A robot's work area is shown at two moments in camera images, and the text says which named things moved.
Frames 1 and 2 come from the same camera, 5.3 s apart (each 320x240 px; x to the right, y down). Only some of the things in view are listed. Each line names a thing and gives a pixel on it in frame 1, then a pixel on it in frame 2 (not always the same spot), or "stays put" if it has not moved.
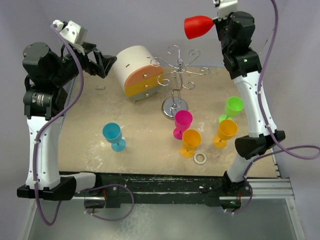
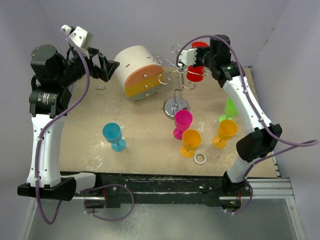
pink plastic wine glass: x=183 y=119 stays put
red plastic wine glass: x=198 y=26 to x=196 y=74
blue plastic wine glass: x=112 y=132 stays put
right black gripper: x=218 y=23 to x=199 y=51
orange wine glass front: x=191 y=139 stays put
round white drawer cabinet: x=139 y=72 stays put
